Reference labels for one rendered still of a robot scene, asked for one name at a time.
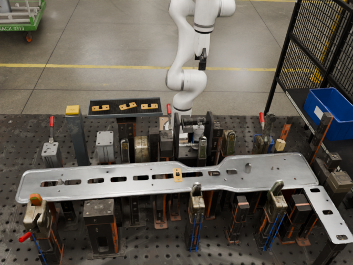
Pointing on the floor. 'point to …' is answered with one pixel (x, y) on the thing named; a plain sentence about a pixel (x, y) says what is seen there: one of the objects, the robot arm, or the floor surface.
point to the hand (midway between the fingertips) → (199, 62)
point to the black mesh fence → (317, 56)
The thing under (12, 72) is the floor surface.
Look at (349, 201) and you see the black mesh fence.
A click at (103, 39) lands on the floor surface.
